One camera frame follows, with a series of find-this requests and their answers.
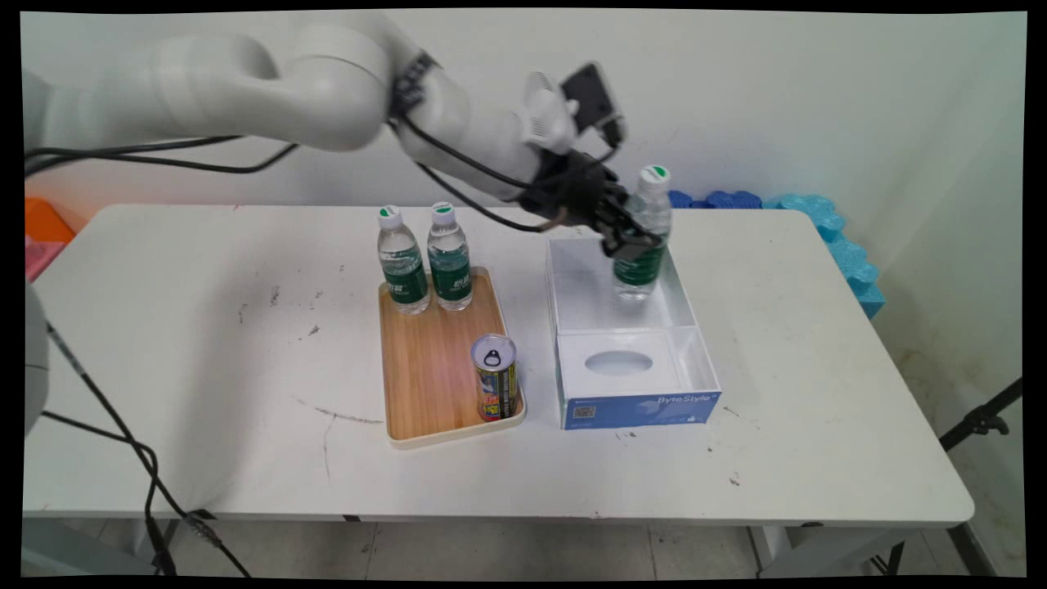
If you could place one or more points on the pink box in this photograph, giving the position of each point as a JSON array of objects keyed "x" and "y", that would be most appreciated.
[{"x": 39, "y": 255}]

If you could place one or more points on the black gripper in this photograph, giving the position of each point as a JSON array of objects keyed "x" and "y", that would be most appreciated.
[{"x": 572, "y": 192}]

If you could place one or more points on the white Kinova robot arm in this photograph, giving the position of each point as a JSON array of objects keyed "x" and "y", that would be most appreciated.
[{"x": 245, "y": 82}]

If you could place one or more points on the white table leg frame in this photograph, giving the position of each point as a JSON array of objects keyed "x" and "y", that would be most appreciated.
[
  {"x": 90, "y": 544},
  {"x": 818, "y": 548}
]

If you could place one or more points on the wooden tray with cream rim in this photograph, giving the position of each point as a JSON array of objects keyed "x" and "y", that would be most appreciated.
[{"x": 429, "y": 368}]

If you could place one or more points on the colourful drink can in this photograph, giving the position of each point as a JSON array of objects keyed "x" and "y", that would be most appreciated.
[{"x": 496, "y": 384}]

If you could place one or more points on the light blue foam mat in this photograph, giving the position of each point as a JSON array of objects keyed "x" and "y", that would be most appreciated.
[{"x": 847, "y": 254}]

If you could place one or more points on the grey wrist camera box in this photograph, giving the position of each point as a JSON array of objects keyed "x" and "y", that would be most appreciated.
[{"x": 593, "y": 98}]

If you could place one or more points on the white and blue cardboard box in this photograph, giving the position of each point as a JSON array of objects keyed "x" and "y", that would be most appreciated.
[{"x": 634, "y": 409}]

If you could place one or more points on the black tripod stand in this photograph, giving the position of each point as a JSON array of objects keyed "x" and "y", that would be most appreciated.
[{"x": 981, "y": 421}]

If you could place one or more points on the orange box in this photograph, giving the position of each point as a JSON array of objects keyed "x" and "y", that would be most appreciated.
[{"x": 45, "y": 221}]

